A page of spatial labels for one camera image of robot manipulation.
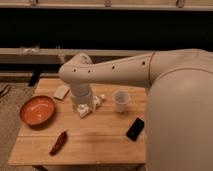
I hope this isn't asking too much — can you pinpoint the black eraser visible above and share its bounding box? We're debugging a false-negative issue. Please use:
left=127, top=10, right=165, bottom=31
left=126, top=118, right=144, bottom=141

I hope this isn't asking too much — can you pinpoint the clear plastic cup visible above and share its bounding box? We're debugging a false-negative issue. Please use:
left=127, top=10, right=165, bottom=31
left=112, top=90, right=130, bottom=113

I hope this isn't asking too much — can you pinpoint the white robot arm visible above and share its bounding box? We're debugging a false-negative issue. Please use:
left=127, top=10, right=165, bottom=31
left=59, top=49, right=213, bottom=171

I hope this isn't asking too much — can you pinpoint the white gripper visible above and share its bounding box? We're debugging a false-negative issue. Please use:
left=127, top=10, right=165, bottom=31
left=70, top=84, right=93, bottom=111

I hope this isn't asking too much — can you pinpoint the white plastic bottle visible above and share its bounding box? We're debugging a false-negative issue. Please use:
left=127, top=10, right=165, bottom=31
left=77, top=94, right=106, bottom=118

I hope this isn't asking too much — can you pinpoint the orange bowl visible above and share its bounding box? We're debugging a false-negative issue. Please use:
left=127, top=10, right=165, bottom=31
left=19, top=96, right=56, bottom=126

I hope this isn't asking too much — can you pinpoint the red chili pepper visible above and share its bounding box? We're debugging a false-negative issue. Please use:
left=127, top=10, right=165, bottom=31
left=49, top=131, right=67, bottom=156

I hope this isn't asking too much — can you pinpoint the beige sponge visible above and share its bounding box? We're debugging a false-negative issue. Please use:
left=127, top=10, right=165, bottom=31
left=53, top=85, right=69, bottom=100

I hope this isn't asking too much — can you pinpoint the grey rail beam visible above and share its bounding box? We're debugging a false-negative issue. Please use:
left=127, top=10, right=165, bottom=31
left=0, top=47, right=149, bottom=64

